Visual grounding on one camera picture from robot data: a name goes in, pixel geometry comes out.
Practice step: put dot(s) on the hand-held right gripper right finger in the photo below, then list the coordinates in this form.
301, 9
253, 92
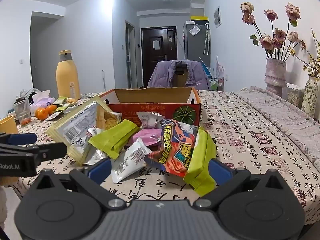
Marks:
220, 172

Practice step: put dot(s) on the wall picture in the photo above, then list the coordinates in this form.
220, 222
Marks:
217, 17

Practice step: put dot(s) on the white folded umbrella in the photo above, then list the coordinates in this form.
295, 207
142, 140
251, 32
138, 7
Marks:
206, 38

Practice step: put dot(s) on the white interior door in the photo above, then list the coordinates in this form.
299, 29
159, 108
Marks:
128, 55

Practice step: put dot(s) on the pink snack packet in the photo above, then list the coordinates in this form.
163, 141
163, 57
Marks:
147, 135

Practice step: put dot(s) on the tan cracker snack packet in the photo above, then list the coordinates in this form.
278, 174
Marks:
110, 120

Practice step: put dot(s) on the pink paper bag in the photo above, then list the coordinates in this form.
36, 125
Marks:
220, 67

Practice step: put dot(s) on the white paper notice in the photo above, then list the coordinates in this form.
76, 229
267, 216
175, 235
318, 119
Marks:
156, 45

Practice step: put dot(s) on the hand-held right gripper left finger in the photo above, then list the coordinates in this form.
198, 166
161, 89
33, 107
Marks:
100, 170

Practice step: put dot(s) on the small green snack packet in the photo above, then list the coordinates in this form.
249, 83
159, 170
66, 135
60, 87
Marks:
59, 100
62, 108

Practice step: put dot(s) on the purple tissue pack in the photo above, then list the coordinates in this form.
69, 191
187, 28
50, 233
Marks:
42, 102

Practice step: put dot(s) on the purple jacket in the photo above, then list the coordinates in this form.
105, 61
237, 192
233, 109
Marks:
162, 76

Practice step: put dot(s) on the dried pink rose bouquet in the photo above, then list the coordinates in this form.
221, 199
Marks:
271, 41

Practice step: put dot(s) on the yellow cup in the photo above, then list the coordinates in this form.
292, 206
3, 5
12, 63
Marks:
8, 126

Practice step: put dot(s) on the clear storage jar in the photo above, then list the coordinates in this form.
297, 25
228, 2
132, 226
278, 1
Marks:
295, 97

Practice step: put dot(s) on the brown chair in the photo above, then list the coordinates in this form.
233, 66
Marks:
180, 78

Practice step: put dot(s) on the yellow thermos bottle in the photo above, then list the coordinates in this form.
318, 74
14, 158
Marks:
68, 80

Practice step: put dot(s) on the tangerine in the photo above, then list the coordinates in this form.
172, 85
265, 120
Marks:
52, 109
41, 113

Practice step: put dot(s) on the grey folded quilt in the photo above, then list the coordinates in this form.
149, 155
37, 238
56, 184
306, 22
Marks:
275, 115

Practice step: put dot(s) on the grey cloth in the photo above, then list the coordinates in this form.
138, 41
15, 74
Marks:
26, 93

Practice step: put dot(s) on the small orange snack packet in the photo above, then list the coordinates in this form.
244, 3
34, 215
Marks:
71, 101

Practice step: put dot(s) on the dark entrance door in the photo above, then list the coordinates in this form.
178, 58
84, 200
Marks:
150, 65

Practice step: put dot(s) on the clear plastic bag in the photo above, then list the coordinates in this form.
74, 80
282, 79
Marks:
195, 30

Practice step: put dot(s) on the red cardboard box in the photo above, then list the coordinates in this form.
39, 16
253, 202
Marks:
130, 110

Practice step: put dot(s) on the small white snack packet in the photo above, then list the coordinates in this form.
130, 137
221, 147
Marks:
73, 109
55, 116

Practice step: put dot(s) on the silver foil snack packet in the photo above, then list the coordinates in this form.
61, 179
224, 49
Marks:
96, 156

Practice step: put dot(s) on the pink ceramic vase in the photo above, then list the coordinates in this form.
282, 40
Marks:
275, 77

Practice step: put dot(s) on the yellow box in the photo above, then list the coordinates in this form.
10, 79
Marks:
199, 19

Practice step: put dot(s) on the large yellow-edged snack packet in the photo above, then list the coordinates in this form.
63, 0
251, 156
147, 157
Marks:
72, 130

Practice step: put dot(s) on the floral patterned vase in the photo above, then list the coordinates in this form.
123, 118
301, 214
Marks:
310, 97

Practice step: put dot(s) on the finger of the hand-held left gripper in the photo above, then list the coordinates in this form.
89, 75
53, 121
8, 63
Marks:
23, 138
52, 150

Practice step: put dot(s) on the clear cup with orange berries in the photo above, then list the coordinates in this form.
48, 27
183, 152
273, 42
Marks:
22, 112

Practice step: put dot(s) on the grey refrigerator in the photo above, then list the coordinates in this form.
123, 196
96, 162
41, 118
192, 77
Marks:
192, 47

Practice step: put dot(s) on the orange red printed snack bag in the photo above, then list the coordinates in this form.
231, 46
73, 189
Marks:
175, 145

